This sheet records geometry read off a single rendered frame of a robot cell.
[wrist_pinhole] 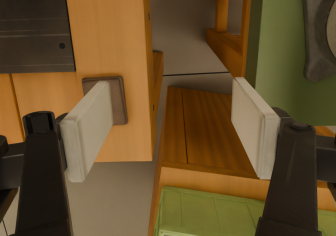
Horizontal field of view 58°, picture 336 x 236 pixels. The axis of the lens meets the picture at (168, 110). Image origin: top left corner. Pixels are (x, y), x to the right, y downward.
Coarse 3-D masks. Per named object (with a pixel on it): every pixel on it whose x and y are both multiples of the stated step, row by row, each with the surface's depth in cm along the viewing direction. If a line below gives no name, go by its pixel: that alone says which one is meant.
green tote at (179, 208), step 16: (176, 192) 77; (192, 192) 78; (208, 192) 80; (160, 208) 76; (176, 208) 71; (192, 208) 72; (208, 208) 73; (224, 208) 74; (240, 208) 76; (256, 208) 77; (160, 224) 65; (176, 224) 66; (192, 224) 67; (208, 224) 68; (224, 224) 69; (240, 224) 70; (256, 224) 71; (320, 224) 74
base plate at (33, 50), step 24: (0, 0) 54; (24, 0) 54; (48, 0) 54; (0, 24) 56; (24, 24) 56; (48, 24) 56; (0, 48) 57; (24, 48) 57; (48, 48) 57; (72, 48) 57; (0, 72) 59; (24, 72) 59
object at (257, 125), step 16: (240, 80) 18; (240, 96) 17; (256, 96) 15; (240, 112) 17; (256, 112) 13; (272, 112) 13; (240, 128) 17; (256, 128) 13; (272, 128) 12; (256, 144) 13; (272, 144) 13; (256, 160) 14; (272, 160) 13
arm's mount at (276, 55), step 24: (264, 0) 51; (288, 0) 51; (264, 24) 52; (288, 24) 52; (264, 48) 53; (288, 48) 53; (264, 72) 54; (288, 72) 55; (264, 96) 56; (288, 96) 56; (312, 96) 56; (312, 120) 58
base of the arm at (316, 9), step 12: (312, 0) 49; (324, 0) 48; (312, 12) 49; (324, 12) 47; (312, 24) 50; (324, 24) 47; (312, 36) 51; (324, 36) 48; (312, 48) 51; (324, 48) 49; (312, 60) 52; (324, 60) 52; (312, 72) 53; (324, 72) 53
